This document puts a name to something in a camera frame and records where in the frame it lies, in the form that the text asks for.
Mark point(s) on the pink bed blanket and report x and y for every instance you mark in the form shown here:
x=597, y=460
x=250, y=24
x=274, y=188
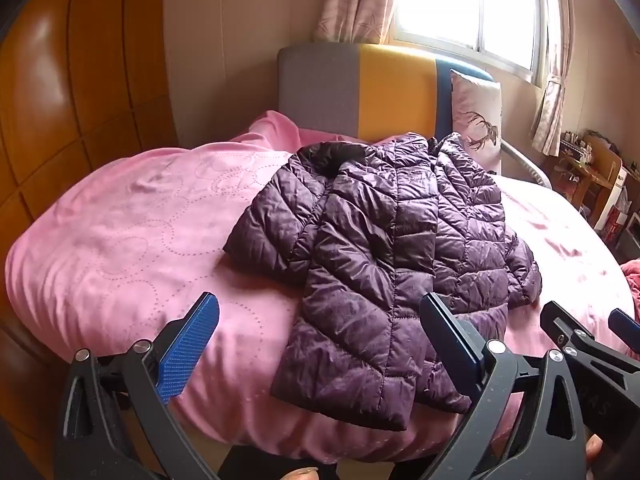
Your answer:
x=135, y=245

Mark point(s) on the purple quilted puffer jacket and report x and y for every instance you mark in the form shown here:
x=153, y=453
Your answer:
x=370, y=270

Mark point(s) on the white bed rail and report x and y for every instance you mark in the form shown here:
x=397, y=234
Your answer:
x=527, y=165

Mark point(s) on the brown wooden wardrobe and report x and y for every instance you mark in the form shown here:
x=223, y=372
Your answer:
x=70, y=90

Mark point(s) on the wooden desk with clutter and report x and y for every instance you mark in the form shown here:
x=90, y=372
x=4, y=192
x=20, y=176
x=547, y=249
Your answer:
x=595, y=170

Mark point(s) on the large bright window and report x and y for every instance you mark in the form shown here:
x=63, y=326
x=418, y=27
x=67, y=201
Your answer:
x=475, y=5

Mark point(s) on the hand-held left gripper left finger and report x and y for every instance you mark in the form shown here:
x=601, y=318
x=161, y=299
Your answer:
x=187, y=342

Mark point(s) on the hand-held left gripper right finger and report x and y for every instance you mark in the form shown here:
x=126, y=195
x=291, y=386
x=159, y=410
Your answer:
x=452, y=347

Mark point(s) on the grey yellow blue headboard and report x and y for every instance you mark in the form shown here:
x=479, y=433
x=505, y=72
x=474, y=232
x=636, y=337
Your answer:
x=350, y=90

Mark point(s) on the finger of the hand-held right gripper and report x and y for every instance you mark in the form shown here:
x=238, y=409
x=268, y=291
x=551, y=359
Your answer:
x=567, y=322
x=625, y=325

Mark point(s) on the deer print pillow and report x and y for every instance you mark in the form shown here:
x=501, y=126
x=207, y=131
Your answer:
x=477, y=117

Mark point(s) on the pink patterned curtain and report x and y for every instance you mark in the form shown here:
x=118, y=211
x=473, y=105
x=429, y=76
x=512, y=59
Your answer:
x=355, y=0
x=549, y=110

